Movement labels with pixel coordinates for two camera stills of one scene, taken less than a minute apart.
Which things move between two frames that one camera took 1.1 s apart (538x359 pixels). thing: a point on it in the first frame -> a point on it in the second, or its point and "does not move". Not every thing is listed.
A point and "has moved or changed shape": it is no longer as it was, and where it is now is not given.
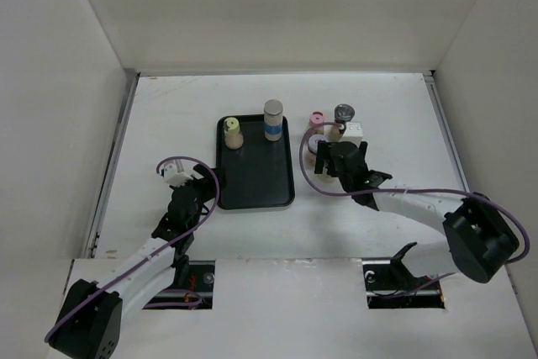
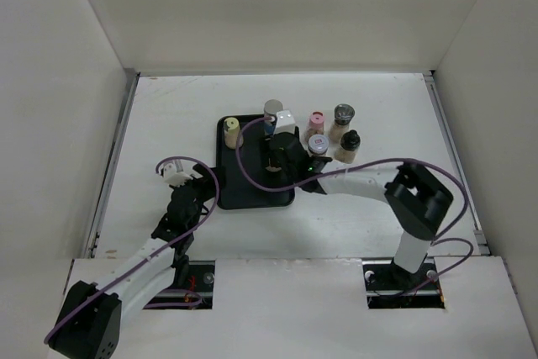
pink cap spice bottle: x=317 y=122 does not move
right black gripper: x=324 y=152 -> x=268 y=148
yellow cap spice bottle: x=233 y=135 does not move
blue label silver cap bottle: x=273 y=119 does not move
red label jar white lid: x=313 y=148 does not move
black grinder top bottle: x=325 y=177 has moved or changed shape
